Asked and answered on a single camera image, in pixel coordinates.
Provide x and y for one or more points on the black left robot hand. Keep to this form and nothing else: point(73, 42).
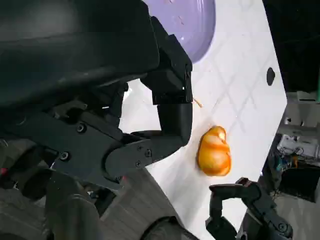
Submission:
point(75, 50)

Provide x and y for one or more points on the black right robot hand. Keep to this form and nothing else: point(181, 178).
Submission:
point(260, 202)

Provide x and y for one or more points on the oblong orange white bread roll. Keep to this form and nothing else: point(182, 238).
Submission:
point(213, 152)

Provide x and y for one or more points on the cluttered workshop desk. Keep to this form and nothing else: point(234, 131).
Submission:
point(297, 147)

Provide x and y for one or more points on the small wooden sliver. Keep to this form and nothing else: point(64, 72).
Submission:
point(199, 103)

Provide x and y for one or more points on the lilac plate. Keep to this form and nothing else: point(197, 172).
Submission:
point(190, 25)

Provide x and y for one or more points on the black round table grommet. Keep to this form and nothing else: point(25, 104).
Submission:
point(270, 76)

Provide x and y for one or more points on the black backdrop cloth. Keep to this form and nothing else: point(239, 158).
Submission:
point(295, 37)

